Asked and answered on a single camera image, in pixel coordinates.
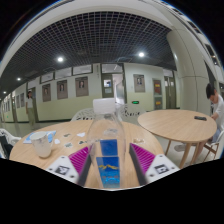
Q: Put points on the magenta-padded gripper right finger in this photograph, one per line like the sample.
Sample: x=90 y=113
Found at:
x=160 y=167

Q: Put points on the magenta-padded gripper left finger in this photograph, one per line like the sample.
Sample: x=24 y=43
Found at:
x=61 y=168

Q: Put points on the clear bottle with blue label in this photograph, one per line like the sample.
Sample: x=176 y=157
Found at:
x=108 y=133

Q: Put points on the white mug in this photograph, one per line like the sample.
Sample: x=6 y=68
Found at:
x=40 y=145

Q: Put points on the light blue booklet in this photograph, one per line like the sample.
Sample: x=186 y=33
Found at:
x=28 y=138

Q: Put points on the round wooden table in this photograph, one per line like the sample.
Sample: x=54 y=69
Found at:
x=176 y=121

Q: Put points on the white chair with wooden legs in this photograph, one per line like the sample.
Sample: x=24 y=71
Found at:
x=213 y=148

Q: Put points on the white perforated plastic chair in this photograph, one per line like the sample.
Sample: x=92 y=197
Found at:
x=10 y=136
x=83 y=115
x=133 y=113

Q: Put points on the black bag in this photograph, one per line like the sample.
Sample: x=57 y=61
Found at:
x=3 y=146

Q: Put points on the black phone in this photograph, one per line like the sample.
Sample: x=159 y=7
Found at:
x=200 y=118

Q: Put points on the green exit sign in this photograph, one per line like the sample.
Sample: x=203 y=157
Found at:
x=135 y=102

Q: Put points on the person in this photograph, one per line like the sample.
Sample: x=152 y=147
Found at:
x=218 y=106
x=30 y=103

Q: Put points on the round ceiling lights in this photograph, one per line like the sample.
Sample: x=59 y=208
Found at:
x=60 y=59

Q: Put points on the red yellow wall notice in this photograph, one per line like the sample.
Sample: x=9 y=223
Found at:
x=158 y=103

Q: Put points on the red wall poster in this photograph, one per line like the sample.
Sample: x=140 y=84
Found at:
x=157 y=87

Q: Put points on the framed wall portraits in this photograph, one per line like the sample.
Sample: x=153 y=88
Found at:
x=81 y=86

